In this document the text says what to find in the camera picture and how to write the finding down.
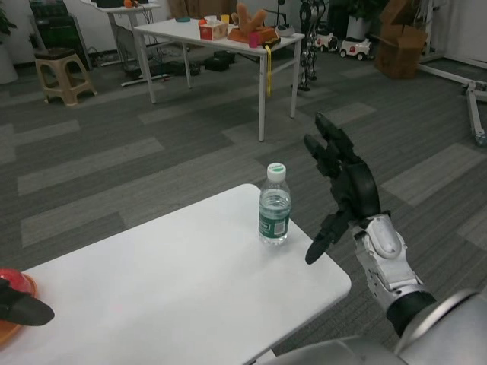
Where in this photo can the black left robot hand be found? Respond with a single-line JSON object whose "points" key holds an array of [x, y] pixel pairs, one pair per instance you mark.
{"points": [[26, 311]]}

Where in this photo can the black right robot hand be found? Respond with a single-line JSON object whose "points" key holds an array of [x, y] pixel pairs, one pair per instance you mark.
{"points": [[359, 190]]}

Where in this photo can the clear water bottle green label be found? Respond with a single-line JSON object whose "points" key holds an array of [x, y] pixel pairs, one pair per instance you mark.
{"points": [[274, 224]]}

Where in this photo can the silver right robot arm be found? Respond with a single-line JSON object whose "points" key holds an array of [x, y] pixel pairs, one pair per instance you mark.
{"points": [[384, 247]]}

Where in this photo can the orange plate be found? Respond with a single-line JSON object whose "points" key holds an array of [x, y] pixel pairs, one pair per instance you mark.
{"points": [[7, 333]]}

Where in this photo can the red dome-shaped object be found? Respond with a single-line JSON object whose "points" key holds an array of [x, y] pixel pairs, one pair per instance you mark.
{"points": [[11, 277]]}

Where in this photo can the open brown cardboard box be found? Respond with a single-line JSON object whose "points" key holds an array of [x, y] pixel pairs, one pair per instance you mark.
{"points": [[399, 53]]}

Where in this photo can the white toy car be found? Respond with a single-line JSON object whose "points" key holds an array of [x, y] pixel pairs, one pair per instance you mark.
{"points": [[327, 42], [355, 47]]}

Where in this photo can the humanoid robot on stand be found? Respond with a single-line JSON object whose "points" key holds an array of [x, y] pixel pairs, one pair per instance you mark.
{"points": [[310, 49]]}

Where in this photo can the white pot with plant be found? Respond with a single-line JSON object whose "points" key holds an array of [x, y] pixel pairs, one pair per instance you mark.
{"points": [[358, 28]]}

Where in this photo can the yellow tape measure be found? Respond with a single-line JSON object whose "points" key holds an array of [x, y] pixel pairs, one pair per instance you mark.
{"points": [[271, 41]]}

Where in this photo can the white and blue device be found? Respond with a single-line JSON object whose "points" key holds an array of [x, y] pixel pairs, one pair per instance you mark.
{"points": [[284, 31]]}

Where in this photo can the pink cup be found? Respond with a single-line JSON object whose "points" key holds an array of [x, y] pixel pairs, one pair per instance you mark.
{"points": [[254, 39]]}

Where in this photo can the black case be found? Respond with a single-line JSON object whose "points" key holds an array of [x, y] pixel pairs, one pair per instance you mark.
{"points": [[218, 61]]}

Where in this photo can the brown plush toy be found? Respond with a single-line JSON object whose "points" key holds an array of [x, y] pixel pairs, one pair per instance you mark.
{"points": [[247, 19]]}

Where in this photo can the red and white tissue box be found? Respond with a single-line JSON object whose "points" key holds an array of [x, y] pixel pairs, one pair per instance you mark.
{"points": [[214, 31]]}

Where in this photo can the yellow cup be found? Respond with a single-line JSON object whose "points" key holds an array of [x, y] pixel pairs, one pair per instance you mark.
{"points": [[225, 19]]}

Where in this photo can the white cup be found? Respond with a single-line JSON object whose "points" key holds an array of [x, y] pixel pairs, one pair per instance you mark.
{"points": [[210, 19]]}

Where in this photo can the beige plastic stool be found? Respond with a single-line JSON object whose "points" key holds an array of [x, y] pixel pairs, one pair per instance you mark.
{"points": [[64, 81]]}

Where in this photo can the long white table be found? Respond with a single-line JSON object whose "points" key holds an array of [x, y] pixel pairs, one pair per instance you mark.
{"points": [[171, 32]]}

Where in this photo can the teal plate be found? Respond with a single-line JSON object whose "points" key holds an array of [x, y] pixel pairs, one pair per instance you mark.
{"points": [[182, 19]]}

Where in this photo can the black cabinet with green door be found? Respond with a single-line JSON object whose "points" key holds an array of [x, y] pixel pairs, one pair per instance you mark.
{"points": [[64, 34]]}

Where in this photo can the small white desk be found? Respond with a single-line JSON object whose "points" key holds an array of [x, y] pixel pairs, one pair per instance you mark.
{"points": [[114, 8]]}

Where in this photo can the white metal stand frame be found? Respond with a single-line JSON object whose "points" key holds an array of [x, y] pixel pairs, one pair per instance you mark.
{"points": [[473, 110]]}

